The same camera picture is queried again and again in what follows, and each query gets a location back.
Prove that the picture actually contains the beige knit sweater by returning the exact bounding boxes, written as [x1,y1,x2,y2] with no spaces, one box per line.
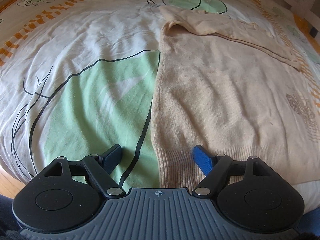
[151,5,319,189]

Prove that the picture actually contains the white leaf pattern duvet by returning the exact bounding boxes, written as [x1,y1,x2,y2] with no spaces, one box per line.
[1,0,319,212]

